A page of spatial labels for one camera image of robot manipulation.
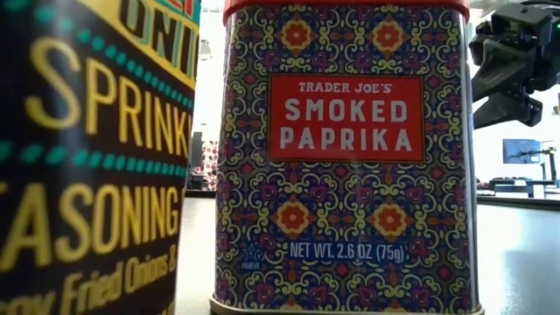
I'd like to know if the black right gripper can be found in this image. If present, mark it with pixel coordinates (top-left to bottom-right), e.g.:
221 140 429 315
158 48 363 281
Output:
470 2 560 130

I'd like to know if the red lid paprika tin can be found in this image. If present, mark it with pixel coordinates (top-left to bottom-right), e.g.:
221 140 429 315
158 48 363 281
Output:
208 0 485 315

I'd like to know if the yellow lid seasoning jar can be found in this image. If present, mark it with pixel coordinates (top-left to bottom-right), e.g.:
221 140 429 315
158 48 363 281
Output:
0 0 202 315

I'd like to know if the dark monitor on arm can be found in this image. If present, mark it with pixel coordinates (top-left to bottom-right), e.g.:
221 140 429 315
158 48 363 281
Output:
502 138 543 165

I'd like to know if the background desk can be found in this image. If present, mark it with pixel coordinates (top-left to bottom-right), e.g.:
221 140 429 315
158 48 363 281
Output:
475 177 560 199

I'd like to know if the red patterned panel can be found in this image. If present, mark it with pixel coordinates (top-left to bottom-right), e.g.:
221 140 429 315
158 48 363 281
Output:
201 140 219 190

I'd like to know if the black background monitor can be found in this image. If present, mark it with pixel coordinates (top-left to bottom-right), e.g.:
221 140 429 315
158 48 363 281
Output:
188 130 205 190

